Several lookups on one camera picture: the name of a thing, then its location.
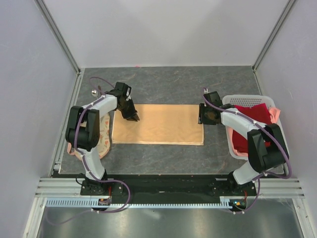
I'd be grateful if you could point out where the peach cloth napkin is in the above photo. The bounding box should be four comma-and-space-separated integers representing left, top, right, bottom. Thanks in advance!
111, 104, 204, 146

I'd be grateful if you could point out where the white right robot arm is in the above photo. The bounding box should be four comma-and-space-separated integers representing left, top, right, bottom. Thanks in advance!
198, 88, 289, 195

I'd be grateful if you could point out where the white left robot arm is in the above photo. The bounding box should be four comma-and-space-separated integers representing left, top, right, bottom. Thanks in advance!
65, 82, 140, 195

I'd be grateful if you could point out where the metal spoon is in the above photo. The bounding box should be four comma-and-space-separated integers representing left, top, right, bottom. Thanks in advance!
91, 89, 99, 98

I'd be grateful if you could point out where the floral oven mitt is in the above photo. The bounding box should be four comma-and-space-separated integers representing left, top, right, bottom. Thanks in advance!
66, 113, 111, 161

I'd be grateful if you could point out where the white perforated plastic basket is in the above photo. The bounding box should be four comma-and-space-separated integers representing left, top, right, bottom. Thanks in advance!
221, 95, 284, 161

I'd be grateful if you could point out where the red cloth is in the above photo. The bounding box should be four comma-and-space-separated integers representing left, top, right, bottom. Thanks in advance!
230, 103, 276, 157

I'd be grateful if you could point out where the pink cloth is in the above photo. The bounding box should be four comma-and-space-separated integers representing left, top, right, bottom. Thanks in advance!
227, 103, 280, 160

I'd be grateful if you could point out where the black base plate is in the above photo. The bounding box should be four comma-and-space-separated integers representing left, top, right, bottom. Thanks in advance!
80, 175, 257, 203

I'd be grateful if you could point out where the grey slotted cable duct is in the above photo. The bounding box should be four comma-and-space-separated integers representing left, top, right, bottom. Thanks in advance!
46, 198, 246, 209

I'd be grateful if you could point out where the aluminium frame post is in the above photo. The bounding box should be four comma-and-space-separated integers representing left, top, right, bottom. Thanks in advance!
252, 0, 298, 72
34, 0, 82, 75

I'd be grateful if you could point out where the right aluminium frame post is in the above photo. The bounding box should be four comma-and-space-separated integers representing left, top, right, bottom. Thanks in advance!
252, 0, 298, 72

